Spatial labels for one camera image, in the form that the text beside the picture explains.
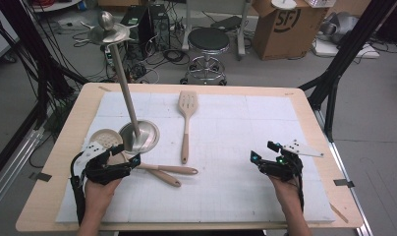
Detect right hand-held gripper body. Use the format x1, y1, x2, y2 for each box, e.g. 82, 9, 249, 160
258, 140, 324, 183

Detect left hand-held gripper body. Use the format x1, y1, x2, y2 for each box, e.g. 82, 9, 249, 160
75, 141, 133, 186

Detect beige round skimmer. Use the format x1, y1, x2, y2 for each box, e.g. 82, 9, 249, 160
88, 128, 183, 189

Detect beige solid spatula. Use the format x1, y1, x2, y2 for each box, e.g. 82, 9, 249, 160
134, 162, 199, 176

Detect metal utensil rack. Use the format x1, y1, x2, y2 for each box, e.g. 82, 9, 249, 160
80, 10, 161, 155

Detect beige slotted spatula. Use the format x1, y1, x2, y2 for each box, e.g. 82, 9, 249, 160
177, 90, 199, 165

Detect person's right hand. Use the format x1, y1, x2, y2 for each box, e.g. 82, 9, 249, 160
267, 174, 301, 212

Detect person's left hand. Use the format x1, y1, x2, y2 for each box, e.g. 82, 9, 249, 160
83, 177, 123, 219

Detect white foam mat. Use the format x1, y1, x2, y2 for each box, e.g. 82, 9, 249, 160
55, 91, 337, 224

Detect black tape piece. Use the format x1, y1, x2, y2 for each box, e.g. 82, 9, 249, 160
333, 178, 356, 189
28, 171, 53, 183

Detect thin wooden strip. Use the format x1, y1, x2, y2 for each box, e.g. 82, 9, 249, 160
328, 203, 350, 224

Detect white power strip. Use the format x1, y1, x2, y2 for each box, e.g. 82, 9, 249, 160
103, 45, 116, 68

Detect cardboard box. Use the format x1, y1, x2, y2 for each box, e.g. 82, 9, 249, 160
252, 0, 328, 62

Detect white flat board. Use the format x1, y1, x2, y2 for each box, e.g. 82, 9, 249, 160
312, 38, 381, 60

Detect white desk leg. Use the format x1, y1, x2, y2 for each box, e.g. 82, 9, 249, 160
237, 0, 254, 62
181, 0, 193, 52

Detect black round stool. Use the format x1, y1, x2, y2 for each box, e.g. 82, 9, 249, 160
180, 27, 231, 87

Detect black computer tower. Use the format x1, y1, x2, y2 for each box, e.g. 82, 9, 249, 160
148, 3, 171, 52
120, 5, 155, 60

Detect black flat laptop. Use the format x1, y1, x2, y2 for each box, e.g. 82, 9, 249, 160
209, 15, 243, 32

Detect grey bag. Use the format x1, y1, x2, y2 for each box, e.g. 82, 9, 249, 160
318, 12, 360, 45

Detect white round dish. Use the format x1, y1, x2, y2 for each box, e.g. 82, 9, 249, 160
270, 0, 298, 11

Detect white round table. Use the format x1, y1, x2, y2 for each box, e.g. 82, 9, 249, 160
28, 0, 83, 14

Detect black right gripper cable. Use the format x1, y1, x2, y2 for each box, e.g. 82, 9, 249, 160
289, 163, 306, 212

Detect aluminium rail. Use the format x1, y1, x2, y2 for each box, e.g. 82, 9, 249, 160
0, 126, 45, 214
312, 109, 374, 236

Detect black frame post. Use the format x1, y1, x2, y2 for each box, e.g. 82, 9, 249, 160
0, 0, 89, 131
298, 0, 397, 144

